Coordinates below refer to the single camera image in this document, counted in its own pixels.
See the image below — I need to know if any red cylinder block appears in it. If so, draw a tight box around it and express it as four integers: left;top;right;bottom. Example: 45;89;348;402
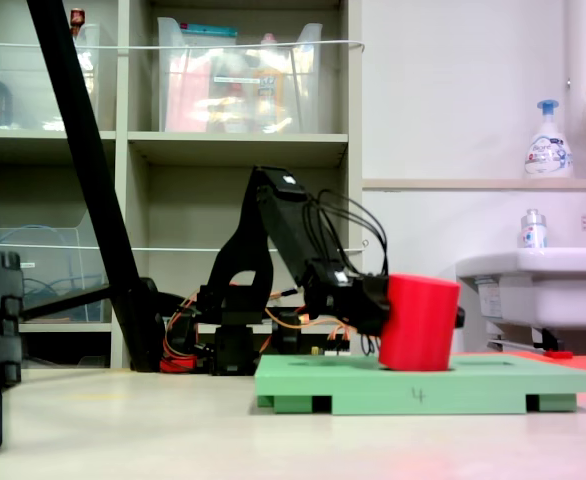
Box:
377;272;462;374

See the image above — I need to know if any green shape sorter board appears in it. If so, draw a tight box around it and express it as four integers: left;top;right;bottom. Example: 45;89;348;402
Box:
254;352;586;416

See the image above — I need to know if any white ceramic sink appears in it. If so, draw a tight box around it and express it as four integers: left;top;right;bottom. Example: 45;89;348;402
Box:
455;247;586;332

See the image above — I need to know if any small clear sanitizer bottle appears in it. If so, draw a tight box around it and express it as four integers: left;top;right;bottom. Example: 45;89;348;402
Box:
520;208;549;250

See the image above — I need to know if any white foam soap bottle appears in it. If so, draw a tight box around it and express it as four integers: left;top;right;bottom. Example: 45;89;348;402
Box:
523;98;574;180

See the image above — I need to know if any beige shelving unit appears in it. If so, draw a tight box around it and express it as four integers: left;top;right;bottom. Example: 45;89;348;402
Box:
0;0;365;372

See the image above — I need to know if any orange label bottle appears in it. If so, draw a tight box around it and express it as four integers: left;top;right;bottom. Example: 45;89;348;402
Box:
251;32;288;133

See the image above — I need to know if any large clear storage bin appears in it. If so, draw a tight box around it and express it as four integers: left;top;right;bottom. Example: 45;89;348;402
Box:
156;17;324;135

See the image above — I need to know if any pink package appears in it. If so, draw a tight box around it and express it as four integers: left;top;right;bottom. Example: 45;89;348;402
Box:
165;53;212;133

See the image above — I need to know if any black tripod brace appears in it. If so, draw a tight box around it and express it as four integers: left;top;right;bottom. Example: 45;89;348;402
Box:
20;283;114;322

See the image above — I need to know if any teal lid box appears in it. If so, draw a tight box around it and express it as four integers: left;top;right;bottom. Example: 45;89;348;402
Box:
179;21;239;40

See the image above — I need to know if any clear plastic bin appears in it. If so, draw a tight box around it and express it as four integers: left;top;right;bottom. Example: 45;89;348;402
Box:
0;22;103;132

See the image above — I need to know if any brown cap bottle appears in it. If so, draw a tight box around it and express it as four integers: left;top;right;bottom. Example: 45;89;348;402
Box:
69;7;88;40

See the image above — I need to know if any thin black servo cable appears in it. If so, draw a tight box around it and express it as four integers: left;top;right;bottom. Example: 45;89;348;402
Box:
302;188;390;277

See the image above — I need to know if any circuit board with wires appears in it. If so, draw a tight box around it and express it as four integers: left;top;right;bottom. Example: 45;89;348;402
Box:
308;342;352;357

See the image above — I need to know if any thin orange wire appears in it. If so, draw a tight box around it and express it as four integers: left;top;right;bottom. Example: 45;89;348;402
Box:
265;305;357;337

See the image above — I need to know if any red printed base plate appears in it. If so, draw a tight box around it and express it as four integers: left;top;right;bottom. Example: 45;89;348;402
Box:
159;353;198;374

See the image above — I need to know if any clear bin with cables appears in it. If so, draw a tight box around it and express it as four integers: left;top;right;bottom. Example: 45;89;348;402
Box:
0;209;113;324

